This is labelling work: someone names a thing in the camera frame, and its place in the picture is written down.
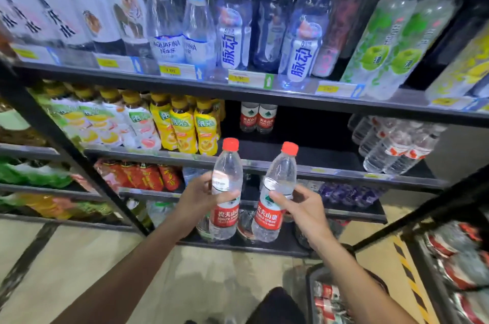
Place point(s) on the person's left hand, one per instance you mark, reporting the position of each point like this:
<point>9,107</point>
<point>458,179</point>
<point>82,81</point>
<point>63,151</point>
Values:
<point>195,209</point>

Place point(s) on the person's right hand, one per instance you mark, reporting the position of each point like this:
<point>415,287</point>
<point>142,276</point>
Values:
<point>309,217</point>

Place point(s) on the black shopping basket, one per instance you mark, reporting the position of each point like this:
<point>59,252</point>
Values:
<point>311,289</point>

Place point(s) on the cluster of white cap bottles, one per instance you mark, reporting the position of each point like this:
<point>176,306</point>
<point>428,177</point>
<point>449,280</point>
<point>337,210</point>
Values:
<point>393,148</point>

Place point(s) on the black opposite shelf unit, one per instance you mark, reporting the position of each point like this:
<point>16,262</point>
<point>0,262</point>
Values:
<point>451,201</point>

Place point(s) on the person's left forearm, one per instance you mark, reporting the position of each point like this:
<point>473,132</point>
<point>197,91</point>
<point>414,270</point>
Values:
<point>126,281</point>

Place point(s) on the person's right forearm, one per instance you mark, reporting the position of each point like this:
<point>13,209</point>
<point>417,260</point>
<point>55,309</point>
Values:
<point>359,285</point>

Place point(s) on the row of small clear water bottles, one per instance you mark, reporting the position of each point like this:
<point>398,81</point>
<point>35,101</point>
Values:
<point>191,175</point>

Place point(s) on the large red cap water bottle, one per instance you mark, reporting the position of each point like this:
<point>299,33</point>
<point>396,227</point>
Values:
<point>466,270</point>
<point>473,308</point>
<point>451,239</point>

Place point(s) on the tall light blue water bottle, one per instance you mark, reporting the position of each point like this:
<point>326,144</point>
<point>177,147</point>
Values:
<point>198,29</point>
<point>164,22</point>

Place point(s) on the green label clear drink bottle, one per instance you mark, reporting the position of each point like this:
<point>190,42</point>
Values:
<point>412,49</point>
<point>378,37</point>

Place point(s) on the pink label drink bottle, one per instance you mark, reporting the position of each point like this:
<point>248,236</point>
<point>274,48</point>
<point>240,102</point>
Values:
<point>340,26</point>

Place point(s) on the yellow label clear drink bottle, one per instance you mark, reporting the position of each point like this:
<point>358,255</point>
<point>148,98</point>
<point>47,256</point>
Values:
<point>462,71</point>

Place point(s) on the row of red wrapped drink bottles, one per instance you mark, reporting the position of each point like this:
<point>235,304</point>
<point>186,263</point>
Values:
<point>141,176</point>

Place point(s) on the row of yellow cap tea bottles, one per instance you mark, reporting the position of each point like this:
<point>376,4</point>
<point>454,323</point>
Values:
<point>141,125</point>

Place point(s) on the row of dark blue drink bottles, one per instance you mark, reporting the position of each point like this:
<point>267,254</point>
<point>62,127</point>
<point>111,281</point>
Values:
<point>275,22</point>

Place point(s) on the row of white label drink bottles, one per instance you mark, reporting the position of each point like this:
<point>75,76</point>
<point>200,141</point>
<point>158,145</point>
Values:
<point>76,10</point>

